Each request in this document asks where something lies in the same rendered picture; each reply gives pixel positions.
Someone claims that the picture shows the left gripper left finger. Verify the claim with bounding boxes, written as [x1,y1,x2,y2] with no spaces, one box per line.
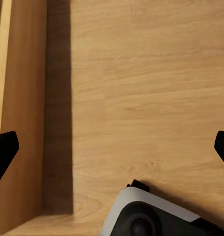
[0,131,19,179]

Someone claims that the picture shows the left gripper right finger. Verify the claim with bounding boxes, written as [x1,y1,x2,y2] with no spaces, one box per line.
[214,131,224,162]

